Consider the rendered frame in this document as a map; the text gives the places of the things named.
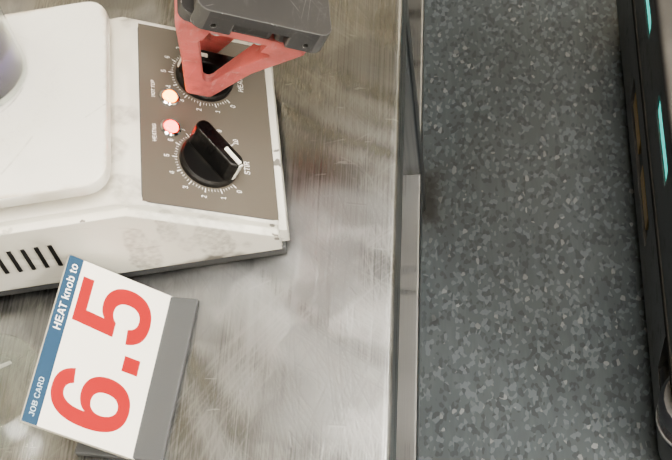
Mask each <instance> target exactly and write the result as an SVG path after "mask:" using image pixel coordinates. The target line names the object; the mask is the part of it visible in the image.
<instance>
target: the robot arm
mask: <svg viewBox="0 0 672 460"><path fill-rule="evenodd" d="M174 4H175V27H176V33H177V38H178V44H179V49H180V55H181V61H182V69H183V76H184V84H185V90H186V92H188V93H191V94H196V95H201V96H206V97H211V96H213V95H215V94H217V93H219V92H220V91H222V90H224V89H226V88H227V87H229V86H231V85H232V84H234V83H236V82H238V81H239V80H241V79H243V78H245V77H246V76H248V75H250V74H252V73H255V72H258V71H261V70H263V69H266V68H269V67H272V66H275V65H278V64H280V63H283V62H286V61H289V60H292V59H295V58H298V57H300V56H303V55H304V54H305V53H306V52H309V53H317V52H319V51H320V50H321V48H322V47H323V45H324V43H325V41H326V40H327V38H328V36H329V35H330V33H331V19H330V10H329V0H174ZM234 39H239V40H244V41H248V42H252V43H254V44H252V45H251V46H250V47H248V48H247V49H245V50H244V51H243V52H241V53H240V54H239V55H237V56H236V57H234V58H233V59H232V60H230V61H229V62H228V63H226V64H225V65H223V66H222V67H221V68H219V69H218V70H217V71H215V72H214V73H212V74H205V73H204V72H203V67H202V57H201V50H205V51H210V52H214V53H218V52H219V51H220V50H222V49H223V48H224V47H225V46H227V45H228V44H229V43H230V42H231V41H233V40H234Z"/></svg>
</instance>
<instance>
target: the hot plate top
mask: <svg viewBox="0 0 672 460"><path fill-rule="evenodd" d="M5 16H6V18H7V20H8V22H9V24H10V26H11V28H12V30H13V32H14V34H15V36H16V38H17V40H18V42H19V44H20V46H21V48H22V50H23V52H24V54H25V57H26V61H27V73H26V77H25V80H24V83H23V85H22V86H21V88H20V89H19V91H18V92H17V93H16V94H15V95H14V96H13V97H12V98H11V99H10V100H9V101H8V102H6V103H5V104H3V105H2V106H0V208H7V207H13V206H20V205H26V204H33V203H39V202H46V201H52V200H59V199H65V198H72V197H78V196H85V195H90V194H93V193H96V192H97V191H99V190H101V189H102V188H103V187H104V186H105V185H106V184H107V182H108V180H109V178H110V174H111V99H110V20H109V16H108V14H107V11H106V10H105V9H104V7H103V6H101V5H99V4H98V3H95V2H80V3H74V4H67V5H61V6H55V7H49V8H42V9H36V10H30V11H24V12H17V13H11V14H5Z"/></svg>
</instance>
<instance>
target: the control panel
mask: <svg viewBox="0 0 672 460"><path fill-rule="evenodd" d="M137 32H138V73H139V115H140V156H141V195H142V201H146V202H149V203H155V204H162V205H169V206H176V207H183V208H190V209H197V210H204V211H211V212H217V213H224V214H231V215H238V216H245V217H252V218H259V219H266V220H279V218H278V216H279V215H278V204H277V194H276V183H275V173H274V162H273V152H272V142H271V131H270V121H269V110H268V100H267V89H266V79H265V69H263V70H261V71H258V72H255V73H252V74H250V75H248V76H246V77H245V78H243V79H241V80H239V81H238V82H236V83H234V84H233V88H232V90H231V92H230V93H229V95H228V96H227V97H226V98H224V99H222V100H220V101H216V102H207V101H202V100H199V99H196V98H194V97H192V96H191V95H189V94H188V93H187V92H186V91H184V90H183V88H182V87H181V86H180V85H179V83H178V81H177V78H176V73H175V71H176V66H177V64H178V62H179V60H180V58H181V55H180V49H179V44H178V38H177V33H176V31H175V30H170V29H165V28H160V27H155V26H150V25H145V24H140V23H138V28H137ZM248 47H250V45H245V44H240V43H235V42H230V43H229V44H228V45H227V46H225V47H224V48H223V49H222V50H220V51H219V52H218V53H219V54H223V55H228V56H233V57H236V56H237V55H239V54H240V53H241V52H243V51H244V50H245V49H247V48H248ZM166 90H172V91H174V92H175V93H176V94H177V100H176V102H168V101H166V100H165V99H164V98H163V95H162V94H163V92H164V91H166ZM167 120H173V121H175V122H176V123H177V124H178V126H179V129H178V131H177V132H176V133H170V132H168V131H167V130H166V129H165V128H164V123H165V122H166V121H167ZM201 120H206V121H208V122H209V123H210V124H211V125H212V126H213V127H214V128H215V129H216V130H217V131H218V132H219V133H220V134H221V135H222V137H223V138H224V139H225V140H226V141H227V142H228V143H229V144H230V145H231V146H232V147H233V149H234V150H235V151H236V152H237V153H238V154H239V155H240V156H241V157H242V159H243V164H242V165H243V166H242V168H241V170H240V171H239V173H238V175H237V177H236V179H235V180H234V181H233V182H232V183H231V184H229V185H228V186H225V187H221V188H210V187H206V186H203V185H200V184H198V183H197V182H195V181H193V180H192V179H191V178H190V177H189V176H188V175H187V174H186V173H185V172H184V170H183V168H182V166H181V164H180V159H179V154H180V150H181V147H182V145H183V144H184V142H185V141H186V140H187V139H188V138H189V137H190V135H191V133H192V131H193V129H194V127H195V125H196V123H197V122H199V121H201Z"/></svg>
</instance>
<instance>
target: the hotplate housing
mask: <svg viewBox="0 0 672 460"><path fill-rule="evenodd" d="M109 20H110V99H111V174H110V178H109V180H108V182H107V184H106V185H105V186H104V187H103V188H102V189H101V190H99V191H97V192H96V193H93V194H90V195H85V196H78V197H72V198H65V199H59V200H52V201H46V202H39V203H33V204H26V205H20V206H13V207H7V208H0V296H6V295H12V294H19V293H26V292H32V291H39V290H46V289H52V288H59V284H60V281H61V278H62V274H63V271H64V267H65V264H66V261H67V257H68V256H69V255H72V256H75V257H77V258H80V259H82V260H84V261H87V262H89V263H92V264H94V265H97V266H99V267H101V268H104V269H106V270H109V271H111V272H114V273H116V274H119V275H121V276H123V277H132V276H138V275H145V274H152V273H158V272H165V271H172V270H178V269H185V268H191V267H198V266H205V265H211V264H218V263H225V262H231V261H238V260H245V259H251V258H258V257H264V256H271V255H278V254H284V253H287V245H286V241H289V240H290V235H289V225H288V215H287V205H286V195H285V185H284V175H283V165H282V155H281V145H280V135H279V125H278V115H277V105H276V95H275V85H274V75H273V66H272V67H269V68H266V69H265V79H266V89H267V100H268V110H269V121H270V131H271V142H272V152H273V162H274V173H275V183H276V194H277V204H278V215H279V216H278V218H279V220H266V219H259V218H252V217H245V216H238V215H231V214H224V213H217V212H211V211H204V210H197V209H190V208H183V207H176V206H169V205H162V204H155V203H149V202H146V201H142V195H141V156H140V115H139V73H138V32H137V28H138V23H140V24H145V25H150V26H155V27H160V28H165V29H170V30H175V31H176V27H171V26H166V25H161V24H156V23H151V22H146V21H141V20H136V19H131V18H126V17H119V18H112V19H109Z"/></svg>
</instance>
